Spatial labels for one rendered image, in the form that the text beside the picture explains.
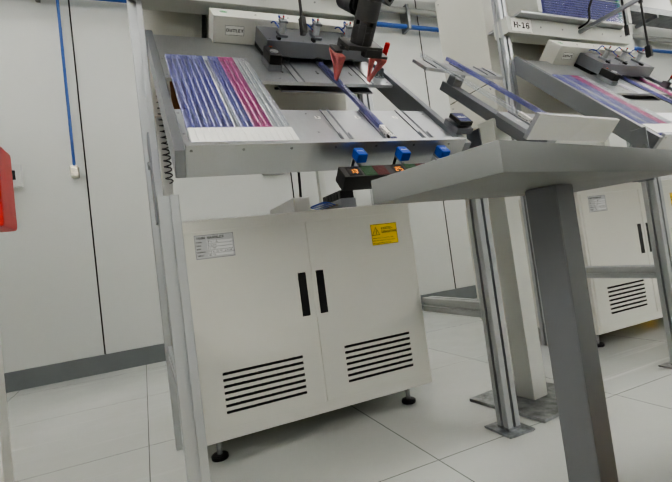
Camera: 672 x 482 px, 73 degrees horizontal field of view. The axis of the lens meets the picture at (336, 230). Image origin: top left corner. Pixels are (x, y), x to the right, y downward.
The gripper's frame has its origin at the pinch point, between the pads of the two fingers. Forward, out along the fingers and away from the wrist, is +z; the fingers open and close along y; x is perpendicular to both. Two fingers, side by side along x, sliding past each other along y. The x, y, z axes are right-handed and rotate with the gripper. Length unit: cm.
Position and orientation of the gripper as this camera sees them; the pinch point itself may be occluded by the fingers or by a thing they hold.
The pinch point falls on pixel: (352, 77)
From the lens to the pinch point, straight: 126.5
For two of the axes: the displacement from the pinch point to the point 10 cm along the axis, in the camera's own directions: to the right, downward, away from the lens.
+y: -9.1, 0.9, -4.1
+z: -2.0, 7.8, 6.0
